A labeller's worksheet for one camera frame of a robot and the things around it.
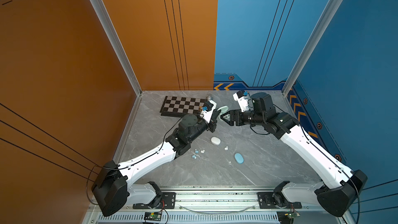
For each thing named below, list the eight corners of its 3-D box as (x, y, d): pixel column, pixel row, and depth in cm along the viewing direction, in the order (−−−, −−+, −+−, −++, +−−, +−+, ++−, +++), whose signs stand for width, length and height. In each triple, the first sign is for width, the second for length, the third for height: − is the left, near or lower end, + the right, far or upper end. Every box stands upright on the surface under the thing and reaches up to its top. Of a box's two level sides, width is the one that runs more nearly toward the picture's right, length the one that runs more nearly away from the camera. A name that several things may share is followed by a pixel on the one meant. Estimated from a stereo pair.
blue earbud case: (238, 165, 86) (239, 163, 84) (233, 155, 90) (233, 154, 88) (244, 162, 87) (245, 161, 85) (239, 153, 91) (239, 151, 89)
